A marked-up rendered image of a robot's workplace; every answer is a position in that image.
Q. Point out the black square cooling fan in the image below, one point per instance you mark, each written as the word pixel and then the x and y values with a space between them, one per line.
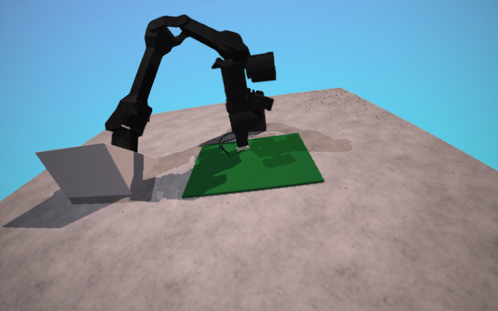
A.
pixel 260 112

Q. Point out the green circuit board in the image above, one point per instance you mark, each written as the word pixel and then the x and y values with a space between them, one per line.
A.
pixel 265 163

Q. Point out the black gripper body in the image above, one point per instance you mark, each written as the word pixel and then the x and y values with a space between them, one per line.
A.
pixel 238 104

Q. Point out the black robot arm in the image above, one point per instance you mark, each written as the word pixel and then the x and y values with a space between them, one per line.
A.
pixel 133 110

